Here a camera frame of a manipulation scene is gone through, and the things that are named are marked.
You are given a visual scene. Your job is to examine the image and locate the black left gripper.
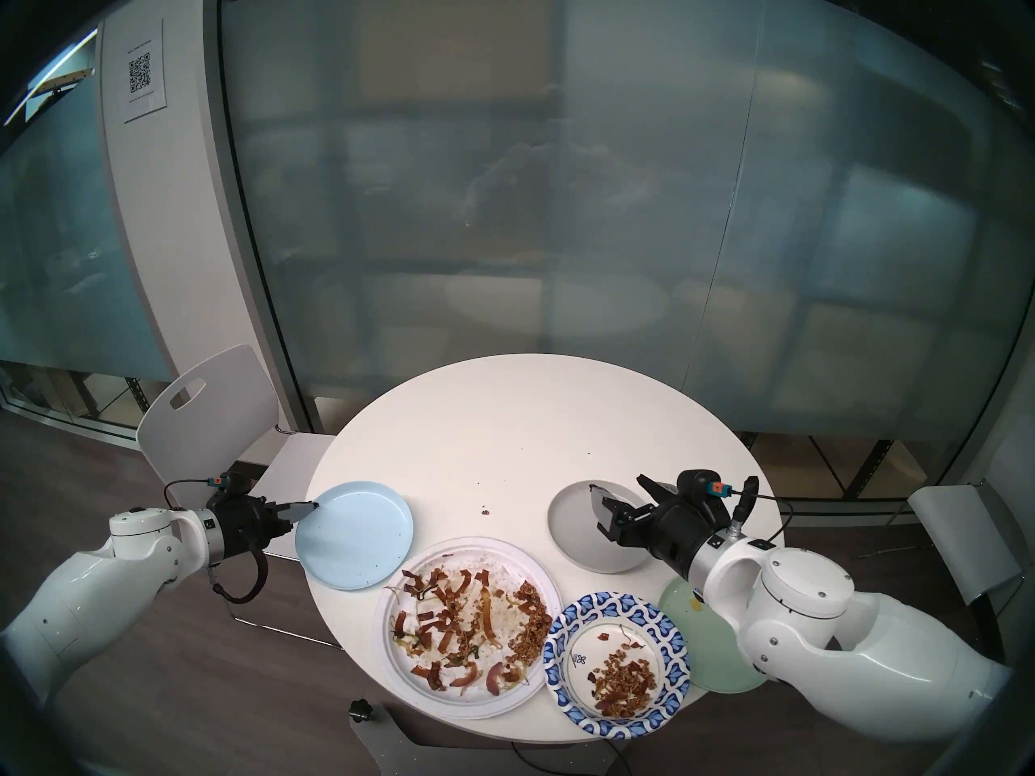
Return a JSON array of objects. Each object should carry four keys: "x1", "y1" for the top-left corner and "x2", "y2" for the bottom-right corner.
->
[{"x1": 212, "y1": 496, "x2": 319, "y2": 559}]

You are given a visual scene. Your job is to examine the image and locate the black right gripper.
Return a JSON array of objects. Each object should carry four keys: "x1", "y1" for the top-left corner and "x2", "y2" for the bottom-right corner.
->
[{"x1": 589, "y1": 474, "x2": 733, "y2": 578}]

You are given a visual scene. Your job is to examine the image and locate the light blue plate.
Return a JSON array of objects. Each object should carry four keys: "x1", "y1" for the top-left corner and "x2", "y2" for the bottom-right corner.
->
[{"x1": 294, "y1": 481, "x2": 415, "y2": 592}]

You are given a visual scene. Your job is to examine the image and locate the grey plate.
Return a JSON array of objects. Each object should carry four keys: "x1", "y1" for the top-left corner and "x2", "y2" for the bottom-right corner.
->
[{"x1": 547, "y1": 480, "x2": 660, "y2": 573}]

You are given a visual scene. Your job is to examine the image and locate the large white paper plate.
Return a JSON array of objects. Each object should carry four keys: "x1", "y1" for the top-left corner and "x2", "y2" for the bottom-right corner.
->
[{"x1": 377, "y1": 536, "x2": 564, "y2": 720}]

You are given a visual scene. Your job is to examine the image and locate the blue patterned paper plate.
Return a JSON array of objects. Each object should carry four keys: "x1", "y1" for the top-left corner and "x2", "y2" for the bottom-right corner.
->
[{"x1": 543, "y1": 592, "x2": 690, "y2": 737}]

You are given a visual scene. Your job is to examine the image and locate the light green plate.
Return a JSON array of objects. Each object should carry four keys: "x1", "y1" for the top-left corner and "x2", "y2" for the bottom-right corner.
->
[{"x1": 657, "y1": 576, "x2": 769, "y2": 694}]

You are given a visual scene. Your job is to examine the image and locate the white plastic chair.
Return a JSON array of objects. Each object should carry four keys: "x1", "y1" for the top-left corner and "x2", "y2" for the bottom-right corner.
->
[
  {"x1": 136, "y1": 344, "x2": 349, "y2": 650},
  {"x1": 907, "y1": 479, "x2": 1028, "y2": 614}
]

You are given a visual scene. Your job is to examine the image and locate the brown vegetable and granola scraps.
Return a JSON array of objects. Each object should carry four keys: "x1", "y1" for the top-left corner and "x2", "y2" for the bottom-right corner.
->
[{"x1": 391, "y1": 567, "x2": 555, "y2": 694}]

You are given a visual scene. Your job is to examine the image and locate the paper sign with QR code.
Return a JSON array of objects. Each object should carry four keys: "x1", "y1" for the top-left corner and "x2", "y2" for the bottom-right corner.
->
[{"x1": 121, "y1": 19, "x2": 168, "y2": 124}]

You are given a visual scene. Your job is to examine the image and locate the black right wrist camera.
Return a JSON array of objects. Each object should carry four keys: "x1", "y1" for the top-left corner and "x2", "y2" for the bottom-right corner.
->
[{"x1": 678, "y1": 469, "x2": 733, "y2": 504}]

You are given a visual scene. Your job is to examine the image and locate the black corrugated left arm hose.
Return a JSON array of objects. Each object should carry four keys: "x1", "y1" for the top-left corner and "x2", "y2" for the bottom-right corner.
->
[{"x1": 209, "y1": 552, "x2": 268, "y2": 605}]

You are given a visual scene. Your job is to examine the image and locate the black right camera cable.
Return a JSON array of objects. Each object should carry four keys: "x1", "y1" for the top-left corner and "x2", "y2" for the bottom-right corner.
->
[{"x1": 728, "y1": 475, "x2": 789, "y2": 545}]

